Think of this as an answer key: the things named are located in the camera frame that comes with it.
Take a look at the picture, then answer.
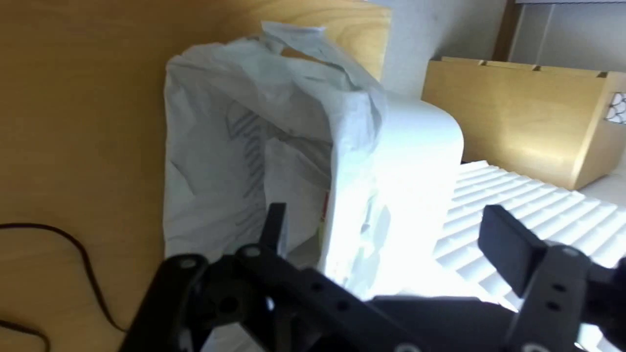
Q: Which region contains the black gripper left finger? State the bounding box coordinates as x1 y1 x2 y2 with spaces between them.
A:
120 202 394 352

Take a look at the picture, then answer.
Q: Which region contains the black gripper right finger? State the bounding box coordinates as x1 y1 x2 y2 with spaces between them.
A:
478 204 626 352

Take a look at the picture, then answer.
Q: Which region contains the white plastic bin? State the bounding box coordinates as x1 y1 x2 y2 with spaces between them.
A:
317 91 466 304

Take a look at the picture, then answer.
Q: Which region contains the white slatted radiator cover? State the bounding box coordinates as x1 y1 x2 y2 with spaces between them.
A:
435 159 626 352

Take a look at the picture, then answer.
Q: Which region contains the white plastic bag liner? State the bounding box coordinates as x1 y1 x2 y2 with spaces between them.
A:
161 20 388 302

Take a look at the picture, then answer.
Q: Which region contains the light wooden box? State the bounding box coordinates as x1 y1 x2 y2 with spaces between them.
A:
421 55 626 192

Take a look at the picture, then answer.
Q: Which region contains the white patterned tag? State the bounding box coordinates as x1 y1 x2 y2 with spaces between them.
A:
605 91 626 126

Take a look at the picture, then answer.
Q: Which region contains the dark brown wooden trim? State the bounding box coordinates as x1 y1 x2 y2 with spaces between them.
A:
493 0 527 63

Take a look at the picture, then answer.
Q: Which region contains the black cable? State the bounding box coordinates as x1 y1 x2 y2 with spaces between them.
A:
0 223 135 352

